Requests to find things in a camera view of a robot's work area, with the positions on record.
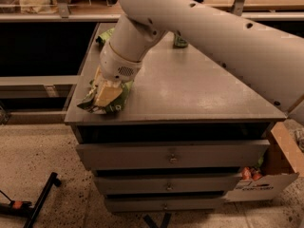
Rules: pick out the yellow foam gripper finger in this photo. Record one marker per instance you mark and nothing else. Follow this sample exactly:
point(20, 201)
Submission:
point(107, 93)
point(97, 78)

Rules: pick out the middle grey drawer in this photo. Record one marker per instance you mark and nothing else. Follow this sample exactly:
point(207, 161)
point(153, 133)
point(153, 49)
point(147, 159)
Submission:
point(160, 184)

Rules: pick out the black tripod stand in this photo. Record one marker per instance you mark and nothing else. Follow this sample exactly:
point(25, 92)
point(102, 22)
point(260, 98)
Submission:
point(26, 209)

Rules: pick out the green soda can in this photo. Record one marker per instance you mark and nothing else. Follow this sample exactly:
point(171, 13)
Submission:
point(179, 42)

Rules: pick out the green jalapeno chip bag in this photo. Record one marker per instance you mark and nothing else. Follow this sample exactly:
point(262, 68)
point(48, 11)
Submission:
point(87, 103)

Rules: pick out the green rice chip bag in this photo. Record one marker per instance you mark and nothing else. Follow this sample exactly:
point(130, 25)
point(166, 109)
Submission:
point(103, 37)

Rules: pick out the grey drawer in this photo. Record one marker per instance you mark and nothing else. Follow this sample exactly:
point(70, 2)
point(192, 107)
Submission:
point(160, 184)
point(162, 155)
point(173, 204)

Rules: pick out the grey drawer cabinet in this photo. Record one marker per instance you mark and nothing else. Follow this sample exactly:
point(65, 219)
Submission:
point(178, 96)

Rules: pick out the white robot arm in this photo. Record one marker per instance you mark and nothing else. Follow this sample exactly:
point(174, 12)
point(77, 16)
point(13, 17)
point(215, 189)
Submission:
point(269, 60)

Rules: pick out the bottom grey drawer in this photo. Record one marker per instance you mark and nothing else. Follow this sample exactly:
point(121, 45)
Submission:
point(173, 204)

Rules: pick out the top grey drawer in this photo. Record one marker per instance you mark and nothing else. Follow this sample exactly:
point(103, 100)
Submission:
point(162, 155)

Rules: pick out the grey metal shelf frame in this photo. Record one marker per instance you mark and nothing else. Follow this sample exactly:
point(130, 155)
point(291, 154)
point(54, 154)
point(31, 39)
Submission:
point(67, 8)

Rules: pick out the white cardboard box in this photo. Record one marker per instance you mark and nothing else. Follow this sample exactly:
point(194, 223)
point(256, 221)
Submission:
point(282, 164)

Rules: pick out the orange snack packets in box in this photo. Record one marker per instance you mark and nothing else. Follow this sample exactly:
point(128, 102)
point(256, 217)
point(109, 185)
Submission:
point(250, 174)

